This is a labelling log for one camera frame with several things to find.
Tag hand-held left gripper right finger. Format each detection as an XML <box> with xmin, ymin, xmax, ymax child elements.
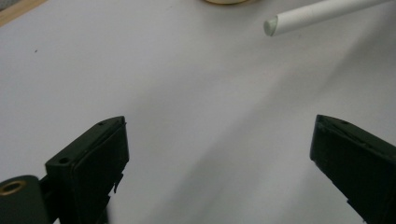
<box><xmin>309</xmin><ymin>114</ymin><xmax>396</xmax><ymax>224</ymax></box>

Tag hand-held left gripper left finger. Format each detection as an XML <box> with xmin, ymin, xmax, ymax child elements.
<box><xmin>45</xmin><ymin>115</ymin><xmax>131</xmax><ymax>224</ymax></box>

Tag long white stick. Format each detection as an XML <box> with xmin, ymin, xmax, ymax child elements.
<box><xmin>262</xmin><ymin>0</ymin><xmax>392</xmax><ymax>37</ymax></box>

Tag wooden pen holder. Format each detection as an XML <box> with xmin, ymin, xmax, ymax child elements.
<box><xmin>203</xmin><ymin>0</ymin><xmax>250</xmax><ymax>6</ymax></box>

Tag wooden table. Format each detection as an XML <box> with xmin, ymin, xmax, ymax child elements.
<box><xmin>0</xmin><ymin>0</ymin><xmax>49</xmax><ymax>28</ymax></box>

